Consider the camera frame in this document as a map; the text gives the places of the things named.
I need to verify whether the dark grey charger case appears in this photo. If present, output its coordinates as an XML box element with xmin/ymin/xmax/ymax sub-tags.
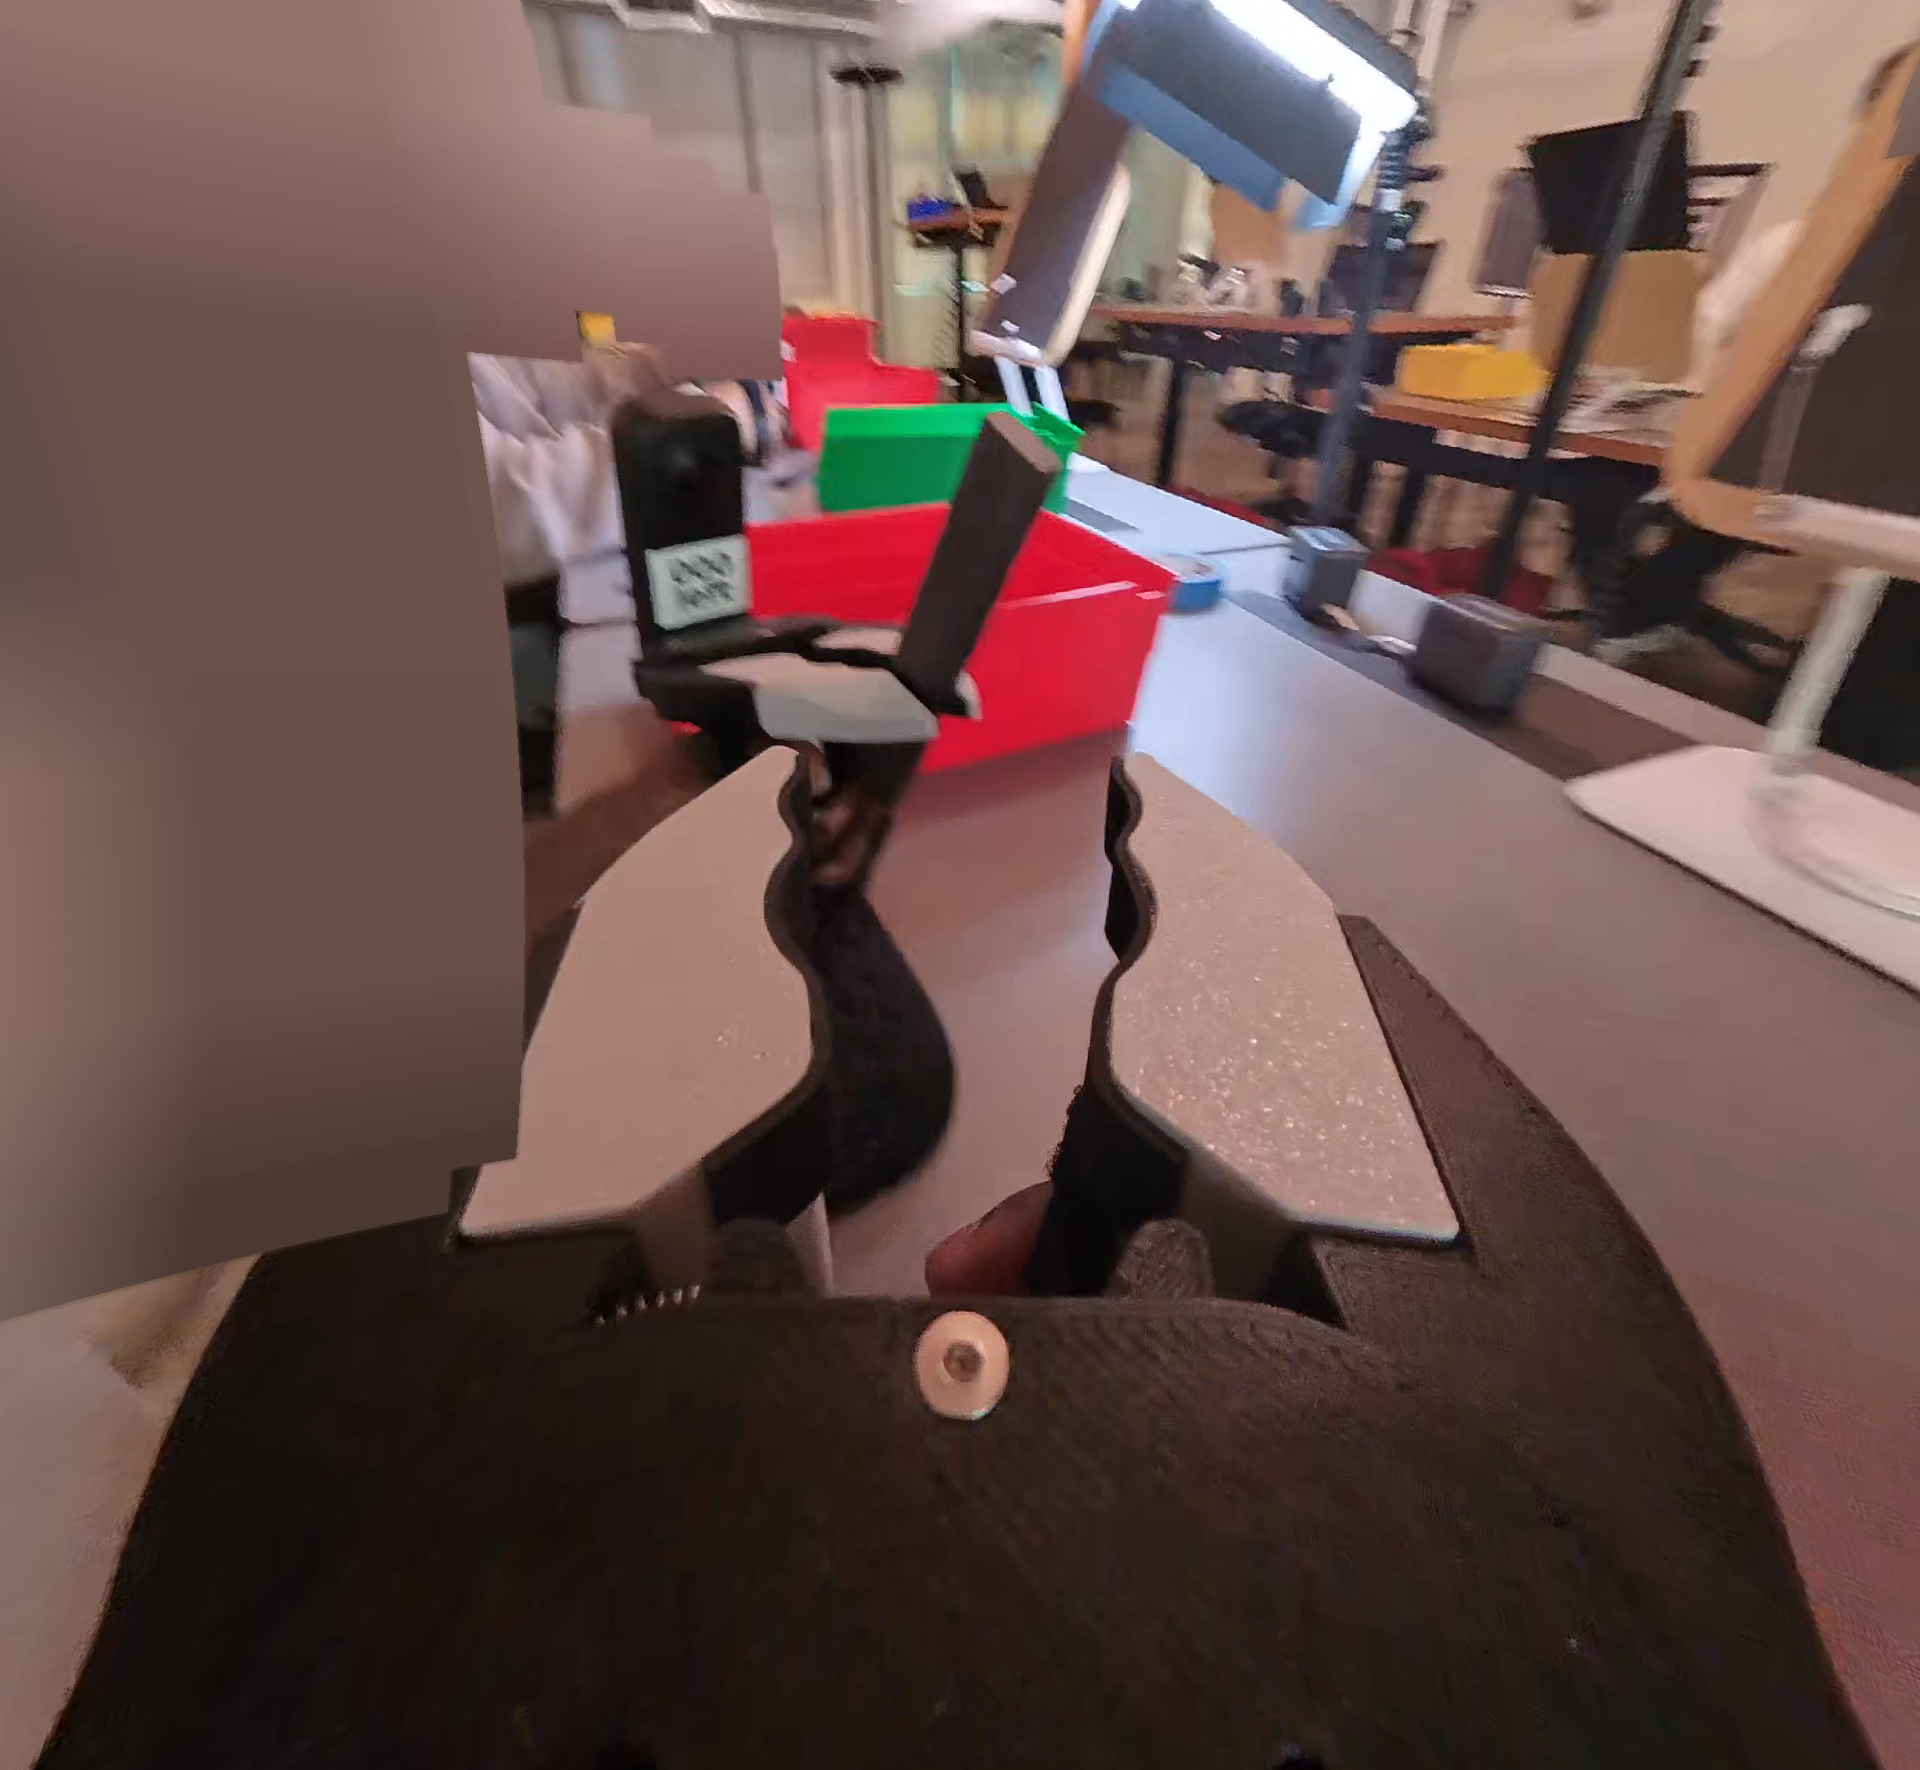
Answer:
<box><xmin>1415</xmin><ymin>596</ymin><xmax>1550</xmax><ymax>712</ymax></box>
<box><xmin>1285</xmin><ymin>525</ymin><xmax>1361</xmax><ymax>619</ymax></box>

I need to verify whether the black monitor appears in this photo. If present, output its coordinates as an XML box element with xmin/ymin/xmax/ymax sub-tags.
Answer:
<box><xmin>1527</xmin><ymin>112</ymin><xmax>1700</xmax><ymax>258</ymax></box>

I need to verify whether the grey usb hub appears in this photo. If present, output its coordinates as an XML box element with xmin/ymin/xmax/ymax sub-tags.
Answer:
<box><xmin>887</xmin><ymin>411</ymin><xmax>1064</xmax><ymax>720</ymax></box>

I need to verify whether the wooden top office desk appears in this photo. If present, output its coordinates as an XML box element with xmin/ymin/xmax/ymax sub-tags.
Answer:
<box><xmin>1088</xmin><ymin>301</ymin><xmax>1521</xmax><ymax>490</ymax></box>

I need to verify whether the led light panel on stand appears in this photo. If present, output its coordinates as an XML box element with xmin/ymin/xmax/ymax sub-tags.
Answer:
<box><xmin>1080</xmin><ymin>0</ymin><xmax>1434</xmax><ymax>535</ymax></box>

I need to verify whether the black stand with blue bins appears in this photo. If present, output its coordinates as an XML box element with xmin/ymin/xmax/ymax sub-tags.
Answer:
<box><xmin>905</xmin><ymin>167</ymin><xmax>1009</xmax><ymax>370</ymax></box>

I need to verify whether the yellow box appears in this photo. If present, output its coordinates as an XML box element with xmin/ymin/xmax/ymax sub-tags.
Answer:
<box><xmin>1395</xmin><ymin>342</ymin><xmax>1550</xmax><ymax>401</ymax></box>

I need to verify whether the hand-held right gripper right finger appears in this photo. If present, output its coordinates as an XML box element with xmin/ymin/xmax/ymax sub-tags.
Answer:
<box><xmin>1025</xmin><ymin>749</ymin><xmax>1464</xmax><ymax>1296</ymax></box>

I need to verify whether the person's right hand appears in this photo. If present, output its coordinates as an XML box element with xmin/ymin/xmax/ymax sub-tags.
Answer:
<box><xmin>927</xmin><ymin>1182</ymin><xmax>1055</xmax><ymax>1300</ymax></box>

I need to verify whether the green plastic storage bin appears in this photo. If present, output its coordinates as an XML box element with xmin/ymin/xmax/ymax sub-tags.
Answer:
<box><xmin>816</xmin><ymin>401</ymin><xmax>1086</xmax><ymax>515</ymax></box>

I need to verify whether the dark tablet on white stand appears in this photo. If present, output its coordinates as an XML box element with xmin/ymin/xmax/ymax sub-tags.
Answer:
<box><xmin>968</xmin><ymin>90</ymin><xmax>1137</xmax><ymax>409</ymax></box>

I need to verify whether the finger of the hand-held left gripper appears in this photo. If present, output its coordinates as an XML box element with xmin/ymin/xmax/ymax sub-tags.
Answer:
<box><xmin>702</xmin><ymin>653</ymin><xmax>935</xmax><ymax>741</ymax></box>
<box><xmin>816</xmin><ymin>627</ymin><xmax>986</xmax><ymax>722</ymax></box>

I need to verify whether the person's left hand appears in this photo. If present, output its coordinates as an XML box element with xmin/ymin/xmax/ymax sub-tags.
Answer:
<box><xmin>807</xmin><ymin>747</ymin><xmax>899</xmax><ymax>891</ymax></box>

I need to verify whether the red plastic storage bin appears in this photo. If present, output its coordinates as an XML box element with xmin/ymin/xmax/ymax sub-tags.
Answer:
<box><xmin>742</xmin><ymin>501</ymin><xmax>1176</xmax><ymax>775</ymax></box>
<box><xmin>779</xmin><ymin>313</ymin><xmax>944</xmax><ymax>448</ymax></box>

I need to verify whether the black pole stand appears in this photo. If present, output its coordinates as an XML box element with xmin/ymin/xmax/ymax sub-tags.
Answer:
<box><xmin>1477</xmin><ymin>0</ymin><xmax>1778</xmax><ymax>602</ymax></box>

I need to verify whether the black display panel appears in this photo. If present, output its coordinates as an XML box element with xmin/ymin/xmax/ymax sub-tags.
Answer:
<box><xmin>1717</xmin><ymin>171</ymin><xmax>1920</xmax><ymax>527</ymax></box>

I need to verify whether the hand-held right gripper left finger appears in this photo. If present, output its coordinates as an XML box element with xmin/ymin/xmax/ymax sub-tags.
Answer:
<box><xmin>456</xmin><ymin>745</ymin><xmax>836</xmax><ymax>1292</ymax></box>

